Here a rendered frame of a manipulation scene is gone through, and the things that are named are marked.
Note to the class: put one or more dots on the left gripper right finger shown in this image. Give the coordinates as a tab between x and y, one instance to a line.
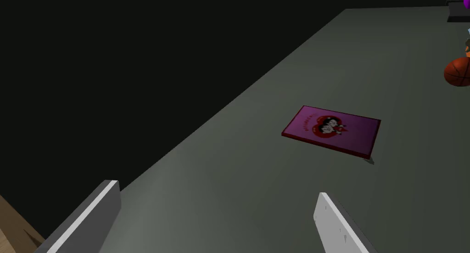
339	229

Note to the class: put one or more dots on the grey table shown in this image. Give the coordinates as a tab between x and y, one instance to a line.
238	179

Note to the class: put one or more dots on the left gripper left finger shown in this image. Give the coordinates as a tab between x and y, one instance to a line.
86	218

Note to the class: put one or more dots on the orange basketball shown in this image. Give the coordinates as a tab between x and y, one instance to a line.
459	72

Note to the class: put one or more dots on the black box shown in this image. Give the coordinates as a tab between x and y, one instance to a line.
459	12

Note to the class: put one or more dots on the purple book with red heart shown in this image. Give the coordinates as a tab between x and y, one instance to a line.
332	131

